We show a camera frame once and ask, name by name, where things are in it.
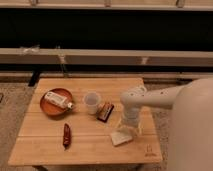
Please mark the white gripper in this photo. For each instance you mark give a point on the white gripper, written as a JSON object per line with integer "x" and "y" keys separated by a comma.
{"x": 130, "y": 118}

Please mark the white sponge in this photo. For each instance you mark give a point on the white sponge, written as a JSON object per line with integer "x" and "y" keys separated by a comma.
{"x": 119, "y": 137}

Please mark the dark snack bar wrapper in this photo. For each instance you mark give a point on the dark snack bar wrapper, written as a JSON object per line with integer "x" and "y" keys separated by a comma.
{"x": 105, "y": 112}

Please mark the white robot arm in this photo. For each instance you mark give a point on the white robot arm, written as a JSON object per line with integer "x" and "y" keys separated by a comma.
{"x": 190, "y": 145}

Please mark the translucent plastic cup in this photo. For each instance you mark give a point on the translucent plastic cup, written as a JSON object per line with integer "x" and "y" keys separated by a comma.
{"x": 92, "y": 101}

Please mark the wooden table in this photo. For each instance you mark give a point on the wooden table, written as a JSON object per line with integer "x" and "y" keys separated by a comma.
{"x": 40, "y": 139}

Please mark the red pocket knife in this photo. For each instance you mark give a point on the red pocket knife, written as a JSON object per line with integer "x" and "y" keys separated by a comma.
{"x": 66, "y": 136}

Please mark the white tube on plate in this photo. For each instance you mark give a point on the white tube on plate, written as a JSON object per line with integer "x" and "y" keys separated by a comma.
{"x": 58, "y": 100}

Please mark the orange round plate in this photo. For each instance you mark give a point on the orange round plate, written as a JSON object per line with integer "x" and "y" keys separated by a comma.
{"x": 51, "y": 109}

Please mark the long grey bench rail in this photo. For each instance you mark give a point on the long grey bench rail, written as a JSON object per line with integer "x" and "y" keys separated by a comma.
{"x": 105, "y": 57}

